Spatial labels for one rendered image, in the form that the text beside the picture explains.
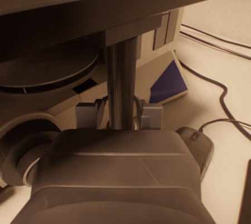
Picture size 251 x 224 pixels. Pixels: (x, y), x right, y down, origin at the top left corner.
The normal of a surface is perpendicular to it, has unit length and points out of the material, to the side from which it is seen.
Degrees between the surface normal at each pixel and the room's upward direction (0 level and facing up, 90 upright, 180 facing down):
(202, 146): 26
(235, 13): 90
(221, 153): 0
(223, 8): 90
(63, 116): 90
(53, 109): 53
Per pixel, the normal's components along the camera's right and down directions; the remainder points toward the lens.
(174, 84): 0.53, -0.15
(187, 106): 0.02, -0.76
